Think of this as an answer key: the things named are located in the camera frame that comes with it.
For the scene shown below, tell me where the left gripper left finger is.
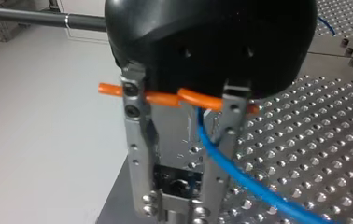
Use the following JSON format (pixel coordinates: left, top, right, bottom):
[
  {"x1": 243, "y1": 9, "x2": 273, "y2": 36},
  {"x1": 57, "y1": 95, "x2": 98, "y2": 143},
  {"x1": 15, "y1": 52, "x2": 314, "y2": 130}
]
[{"x1": 120, "y1": 61, "x2": 160, "y2": 217}]

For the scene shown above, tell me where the dark grey metal bar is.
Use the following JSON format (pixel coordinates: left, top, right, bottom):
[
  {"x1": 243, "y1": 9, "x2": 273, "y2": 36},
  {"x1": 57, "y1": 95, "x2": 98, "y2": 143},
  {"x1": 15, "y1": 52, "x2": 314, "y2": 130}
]
[{"x1": 0, "y1": 6, "x2": 107, "y2": 33}]

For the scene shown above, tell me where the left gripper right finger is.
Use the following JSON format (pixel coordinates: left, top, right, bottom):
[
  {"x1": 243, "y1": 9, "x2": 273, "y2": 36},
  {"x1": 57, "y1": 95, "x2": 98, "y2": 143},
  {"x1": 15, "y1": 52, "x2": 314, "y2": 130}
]
[{"x1": 192, "y1": 78, "x2": 253, "y2": 224}]

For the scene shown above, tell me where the metal post with orange clip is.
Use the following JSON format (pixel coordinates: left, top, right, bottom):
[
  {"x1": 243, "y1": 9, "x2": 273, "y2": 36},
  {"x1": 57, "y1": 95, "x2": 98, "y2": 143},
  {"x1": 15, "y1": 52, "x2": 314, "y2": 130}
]
[{"x1": 97, "y1": 81, "x2": 261, "y2": 150}]

